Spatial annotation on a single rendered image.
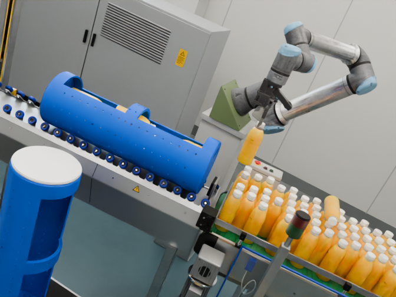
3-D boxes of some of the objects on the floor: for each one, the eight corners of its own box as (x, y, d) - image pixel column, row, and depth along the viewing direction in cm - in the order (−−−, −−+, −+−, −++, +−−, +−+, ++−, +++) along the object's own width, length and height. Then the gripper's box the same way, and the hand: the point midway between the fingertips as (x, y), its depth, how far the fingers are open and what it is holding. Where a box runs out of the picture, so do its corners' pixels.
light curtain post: (-18, 189, 302) (23, -60, 233) (-11, 192, 301) (32, -56, 232) (-24, 192, 297) (16, -61, 227) (-17, 196, 296) (25, -57, 227)
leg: (136, 320, 249) (169, 240, 224) (144, 325, 249) (179, 245, 223) (132, 327, 244) (165, 246, 218) (141, 332, 243) (175, 251, 218)
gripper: (266, 75, 192) (247, 116, 201) (263, 79, 182) (243, 122, 190) (283, 83, 191) (263, 124, 200) (281, 88, 181) (260, 131, 189)
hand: (260, 123), depth 194 cm, fingers closed on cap, 4 cm apart
